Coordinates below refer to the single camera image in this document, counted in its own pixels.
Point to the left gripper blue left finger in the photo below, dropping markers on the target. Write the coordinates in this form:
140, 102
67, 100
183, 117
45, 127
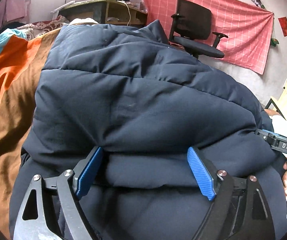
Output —
36, 217

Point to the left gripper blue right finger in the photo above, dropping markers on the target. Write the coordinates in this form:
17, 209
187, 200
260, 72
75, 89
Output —
238, 209

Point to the dark navy puffer jacket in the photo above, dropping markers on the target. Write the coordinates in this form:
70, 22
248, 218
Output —
144, 103

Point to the colourful block bed sheet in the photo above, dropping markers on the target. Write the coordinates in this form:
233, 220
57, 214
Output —
21, 62

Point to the floral pillow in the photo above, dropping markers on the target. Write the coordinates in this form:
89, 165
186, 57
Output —
33, 30

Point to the black office chair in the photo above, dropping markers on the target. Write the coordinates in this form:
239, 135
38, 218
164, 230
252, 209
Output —
191, 29

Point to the wooden desk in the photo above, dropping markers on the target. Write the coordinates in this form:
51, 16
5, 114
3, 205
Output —
106, 12

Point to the red paper on wall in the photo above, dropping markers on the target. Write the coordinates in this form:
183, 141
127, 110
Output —
283, 24

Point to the pink checked wall cloth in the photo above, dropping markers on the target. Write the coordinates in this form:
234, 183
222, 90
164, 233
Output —
249, 28

